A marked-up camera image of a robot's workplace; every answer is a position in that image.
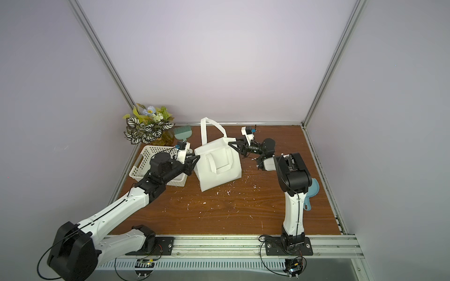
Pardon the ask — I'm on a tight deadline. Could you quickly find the white insulated delivery bag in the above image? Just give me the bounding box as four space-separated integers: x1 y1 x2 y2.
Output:
194 117 242 192

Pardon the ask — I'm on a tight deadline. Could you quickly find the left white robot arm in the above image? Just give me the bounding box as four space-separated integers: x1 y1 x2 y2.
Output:
45 152 200 281

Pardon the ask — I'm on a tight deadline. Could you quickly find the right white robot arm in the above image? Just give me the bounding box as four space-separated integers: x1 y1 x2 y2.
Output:
228 138 312 250

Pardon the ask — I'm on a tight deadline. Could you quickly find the white perforated plastic basket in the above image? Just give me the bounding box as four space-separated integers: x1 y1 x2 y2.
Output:
128 145 192 181

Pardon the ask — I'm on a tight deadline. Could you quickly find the artificial plant with striped leaves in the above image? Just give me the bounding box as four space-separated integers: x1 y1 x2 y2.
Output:
123 104 175 146

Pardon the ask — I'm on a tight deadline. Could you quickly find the teal dustpan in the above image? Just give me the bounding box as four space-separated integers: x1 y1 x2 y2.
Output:
304 178 320 211

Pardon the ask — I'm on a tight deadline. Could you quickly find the left circuit board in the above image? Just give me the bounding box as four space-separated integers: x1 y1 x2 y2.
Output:
134 259 155 281

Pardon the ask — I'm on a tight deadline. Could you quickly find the circuit board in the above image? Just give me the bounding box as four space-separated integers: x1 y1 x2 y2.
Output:
284 256 307 278
134 259 155 281

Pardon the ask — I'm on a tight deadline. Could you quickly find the right circuit board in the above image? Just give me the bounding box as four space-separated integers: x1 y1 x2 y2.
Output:
284 256 307 278

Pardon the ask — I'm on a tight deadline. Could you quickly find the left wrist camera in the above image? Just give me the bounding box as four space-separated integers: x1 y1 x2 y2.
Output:
175 140 191 164

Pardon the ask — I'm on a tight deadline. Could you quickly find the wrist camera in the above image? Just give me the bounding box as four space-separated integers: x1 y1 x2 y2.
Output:
175 140 191 164
241 126 256 146

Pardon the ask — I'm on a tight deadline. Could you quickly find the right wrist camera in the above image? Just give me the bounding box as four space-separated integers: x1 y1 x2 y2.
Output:
241 126 256 146

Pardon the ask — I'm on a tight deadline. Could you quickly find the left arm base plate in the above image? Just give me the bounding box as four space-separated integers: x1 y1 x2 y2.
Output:
125 237 175 256

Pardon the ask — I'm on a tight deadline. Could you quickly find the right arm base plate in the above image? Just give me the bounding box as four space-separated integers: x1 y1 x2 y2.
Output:
259 235 314 256

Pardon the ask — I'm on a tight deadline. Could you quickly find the aluminium mounting rail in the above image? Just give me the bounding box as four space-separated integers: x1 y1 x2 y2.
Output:
97 235 364 272

